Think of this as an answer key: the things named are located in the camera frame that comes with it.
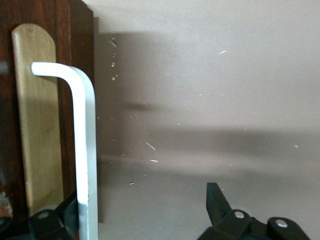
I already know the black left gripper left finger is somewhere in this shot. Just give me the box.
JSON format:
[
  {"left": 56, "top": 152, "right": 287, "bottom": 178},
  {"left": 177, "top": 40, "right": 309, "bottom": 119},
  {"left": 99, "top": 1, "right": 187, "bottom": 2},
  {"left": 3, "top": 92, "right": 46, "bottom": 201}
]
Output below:
[{"left": 14, "top": 189, "right": 80, "bottom": 240}]

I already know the white metal drawer handle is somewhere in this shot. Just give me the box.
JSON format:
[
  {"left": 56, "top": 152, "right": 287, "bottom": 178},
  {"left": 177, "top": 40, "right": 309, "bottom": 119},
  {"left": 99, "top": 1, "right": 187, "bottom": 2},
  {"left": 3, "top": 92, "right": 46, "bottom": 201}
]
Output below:
[{"left": 30, "top": 61, "right": 99, "bottom": 240}]

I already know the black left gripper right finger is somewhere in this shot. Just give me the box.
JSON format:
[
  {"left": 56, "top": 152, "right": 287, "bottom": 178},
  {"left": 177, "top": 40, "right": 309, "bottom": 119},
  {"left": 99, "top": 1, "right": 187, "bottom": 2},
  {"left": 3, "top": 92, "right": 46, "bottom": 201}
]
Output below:
[{"left": 197, "top": 182, "right": 309, "bottom": 240}]

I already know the light wood drawer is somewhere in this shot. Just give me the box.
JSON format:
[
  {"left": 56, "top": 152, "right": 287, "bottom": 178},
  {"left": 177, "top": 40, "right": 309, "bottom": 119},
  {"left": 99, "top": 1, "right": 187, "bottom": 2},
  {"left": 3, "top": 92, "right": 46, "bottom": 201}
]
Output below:
[{"left": 0, "top": 0, "right": 95, "bottom": 240}]

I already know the brown table cover sheet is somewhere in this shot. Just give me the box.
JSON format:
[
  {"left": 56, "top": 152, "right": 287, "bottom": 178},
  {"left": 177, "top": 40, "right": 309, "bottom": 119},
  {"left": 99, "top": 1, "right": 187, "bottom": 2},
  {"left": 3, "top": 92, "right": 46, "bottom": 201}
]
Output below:
[{"left": 93, "top": 0, "right": 320, "bottom": 240}]

